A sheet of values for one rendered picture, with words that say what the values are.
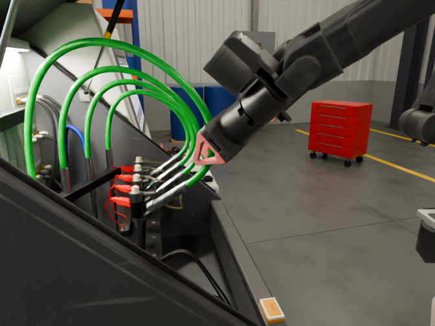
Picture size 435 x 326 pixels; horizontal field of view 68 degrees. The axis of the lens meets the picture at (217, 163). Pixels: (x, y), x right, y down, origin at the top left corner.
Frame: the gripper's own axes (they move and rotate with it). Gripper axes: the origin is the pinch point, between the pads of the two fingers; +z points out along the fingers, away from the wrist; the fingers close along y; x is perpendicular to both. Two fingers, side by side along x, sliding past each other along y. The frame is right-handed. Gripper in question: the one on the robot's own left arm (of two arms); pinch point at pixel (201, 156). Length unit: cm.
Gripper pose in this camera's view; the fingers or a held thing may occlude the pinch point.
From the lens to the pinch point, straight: 58.5
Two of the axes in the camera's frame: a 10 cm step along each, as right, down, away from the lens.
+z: -5.8, 4.8, 6.6
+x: 6.7, 7.4, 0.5
